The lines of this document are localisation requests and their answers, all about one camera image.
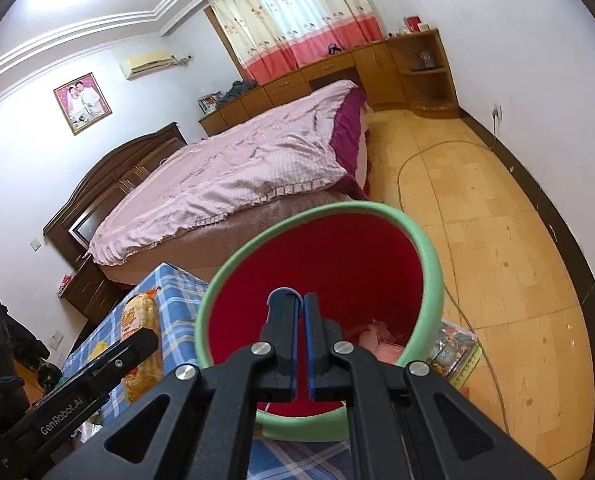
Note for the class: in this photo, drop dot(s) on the paper ball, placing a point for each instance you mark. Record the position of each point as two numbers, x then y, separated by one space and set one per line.
390 352
377 332

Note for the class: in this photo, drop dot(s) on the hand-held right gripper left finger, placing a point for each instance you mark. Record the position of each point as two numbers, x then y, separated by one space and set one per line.
285 340

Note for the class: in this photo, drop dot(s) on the red bucket with green rim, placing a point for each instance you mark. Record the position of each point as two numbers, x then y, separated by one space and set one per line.
357 260

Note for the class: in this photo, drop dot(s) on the wall socket with plug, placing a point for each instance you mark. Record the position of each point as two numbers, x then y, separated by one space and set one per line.
497 112

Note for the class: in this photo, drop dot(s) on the row of books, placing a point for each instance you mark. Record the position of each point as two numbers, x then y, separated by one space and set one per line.
210 102

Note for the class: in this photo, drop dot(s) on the black dumbbell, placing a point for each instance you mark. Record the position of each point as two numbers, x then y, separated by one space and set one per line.
47 376

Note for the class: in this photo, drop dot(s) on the dark wooden nightstand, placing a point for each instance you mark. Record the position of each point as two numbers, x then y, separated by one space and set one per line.
95 290

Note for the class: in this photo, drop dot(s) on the framed wall photo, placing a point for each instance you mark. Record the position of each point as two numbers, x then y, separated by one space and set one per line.
82 102

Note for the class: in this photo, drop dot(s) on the colourful printed box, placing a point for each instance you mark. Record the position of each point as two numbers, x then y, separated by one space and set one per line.
455 350

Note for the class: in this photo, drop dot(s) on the dark clothes pile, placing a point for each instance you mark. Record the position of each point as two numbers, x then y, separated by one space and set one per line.
240 88

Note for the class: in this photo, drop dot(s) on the yellow orange snack packet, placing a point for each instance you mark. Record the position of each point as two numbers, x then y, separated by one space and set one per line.
140 310

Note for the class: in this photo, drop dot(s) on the dark wooden bed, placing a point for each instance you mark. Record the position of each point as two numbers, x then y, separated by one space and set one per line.
112 175

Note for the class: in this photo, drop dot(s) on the blue plaid tablecloth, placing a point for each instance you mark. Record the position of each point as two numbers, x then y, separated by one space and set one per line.
177 285

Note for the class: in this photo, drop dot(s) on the wall light switch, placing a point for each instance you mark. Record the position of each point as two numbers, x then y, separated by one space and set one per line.
35 244

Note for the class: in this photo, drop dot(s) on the low wall socket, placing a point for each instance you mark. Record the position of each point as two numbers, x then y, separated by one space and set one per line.
56 337

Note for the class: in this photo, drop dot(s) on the small glass jar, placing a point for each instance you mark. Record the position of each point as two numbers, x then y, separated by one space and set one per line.
427 59

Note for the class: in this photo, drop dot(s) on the red box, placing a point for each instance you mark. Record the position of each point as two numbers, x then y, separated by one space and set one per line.
412 24

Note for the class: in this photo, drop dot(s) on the small black object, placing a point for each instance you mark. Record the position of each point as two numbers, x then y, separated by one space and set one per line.
335 49

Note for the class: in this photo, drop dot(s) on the wooden corner shelf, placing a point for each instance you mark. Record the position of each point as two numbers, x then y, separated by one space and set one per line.
427 90

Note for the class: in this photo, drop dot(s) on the large yellow foam net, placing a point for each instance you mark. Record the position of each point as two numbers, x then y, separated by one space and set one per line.
100 349

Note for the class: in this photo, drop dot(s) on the pink checked blanket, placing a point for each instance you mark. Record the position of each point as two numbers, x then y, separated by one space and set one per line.
237 160

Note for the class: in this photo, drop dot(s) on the long wooden cabinet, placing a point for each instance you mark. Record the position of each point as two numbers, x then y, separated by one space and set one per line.
287 85

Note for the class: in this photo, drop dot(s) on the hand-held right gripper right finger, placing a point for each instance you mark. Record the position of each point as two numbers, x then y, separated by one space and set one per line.
315 350

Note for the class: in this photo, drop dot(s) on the wall air conditioner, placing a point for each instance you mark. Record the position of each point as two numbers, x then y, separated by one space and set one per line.
145 64

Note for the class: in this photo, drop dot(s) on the cream and red curtain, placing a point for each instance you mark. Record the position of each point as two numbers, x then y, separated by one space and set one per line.
297 15

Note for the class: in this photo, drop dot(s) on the black jacket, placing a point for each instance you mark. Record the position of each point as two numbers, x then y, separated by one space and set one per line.
7 320

